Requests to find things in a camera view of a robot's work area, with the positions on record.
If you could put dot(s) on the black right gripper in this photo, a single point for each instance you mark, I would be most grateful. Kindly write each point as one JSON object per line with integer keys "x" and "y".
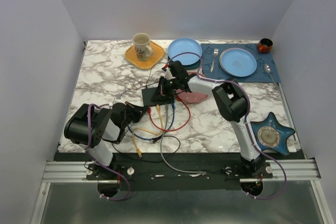
{"x": 163, "y": 94}

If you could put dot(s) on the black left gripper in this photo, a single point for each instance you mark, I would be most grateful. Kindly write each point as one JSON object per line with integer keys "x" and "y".
{"x": 138, "y": 110}

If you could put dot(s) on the dark grey network switch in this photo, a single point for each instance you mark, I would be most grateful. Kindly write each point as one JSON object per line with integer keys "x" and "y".
{"x": 148, "y": 95}

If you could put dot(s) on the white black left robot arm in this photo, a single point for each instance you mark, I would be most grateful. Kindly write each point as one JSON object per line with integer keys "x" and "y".
{"x": 92, "y": 126}

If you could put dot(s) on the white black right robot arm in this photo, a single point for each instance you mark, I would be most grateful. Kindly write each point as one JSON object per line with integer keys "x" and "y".
{"x": 232, "y": 102}

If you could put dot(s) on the pink dotted plate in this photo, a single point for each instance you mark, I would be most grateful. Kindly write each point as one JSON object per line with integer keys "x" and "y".
{"x": 191, "y": 96}

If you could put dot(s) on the dark teal coaster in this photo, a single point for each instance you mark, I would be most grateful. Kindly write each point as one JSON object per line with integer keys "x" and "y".
{"x": 193, "y": 66}

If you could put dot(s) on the yellow woven coaster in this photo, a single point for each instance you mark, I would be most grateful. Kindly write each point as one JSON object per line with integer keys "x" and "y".
{"x": 131, "y": 57}

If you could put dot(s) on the light blue plate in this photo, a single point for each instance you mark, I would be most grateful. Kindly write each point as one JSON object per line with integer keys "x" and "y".
{"x": 190, "y": 47}

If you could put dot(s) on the beige floral mug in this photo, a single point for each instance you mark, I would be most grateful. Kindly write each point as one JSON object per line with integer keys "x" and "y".
{"x": 142, "y": 45}

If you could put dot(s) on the silver fork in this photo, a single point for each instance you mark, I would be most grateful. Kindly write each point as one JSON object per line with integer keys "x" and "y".
{"x": 215, "y": 54}

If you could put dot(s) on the blue plate on placemat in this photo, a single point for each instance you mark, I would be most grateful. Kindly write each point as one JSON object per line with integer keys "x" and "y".
{"x": 238, "y": 62}

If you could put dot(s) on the blue cloth placemat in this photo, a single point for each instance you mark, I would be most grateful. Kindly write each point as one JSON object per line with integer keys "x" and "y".
{"x": 219, "y": 74}

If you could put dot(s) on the silver spoon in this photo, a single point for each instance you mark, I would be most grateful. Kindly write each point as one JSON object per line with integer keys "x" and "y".
{"x": 267, "y": 70}

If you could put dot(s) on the small red-brown bowl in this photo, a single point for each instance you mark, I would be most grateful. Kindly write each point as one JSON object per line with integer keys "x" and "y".
{"x": 265, "y": 45}

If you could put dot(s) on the blue star-shaped dish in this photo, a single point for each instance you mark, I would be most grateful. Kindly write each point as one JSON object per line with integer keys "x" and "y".
{"x": 271, "y": 135}

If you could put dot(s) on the aluminium rail frame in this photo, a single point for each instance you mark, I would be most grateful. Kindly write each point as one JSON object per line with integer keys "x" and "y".
{"x": 75, "y": 168}

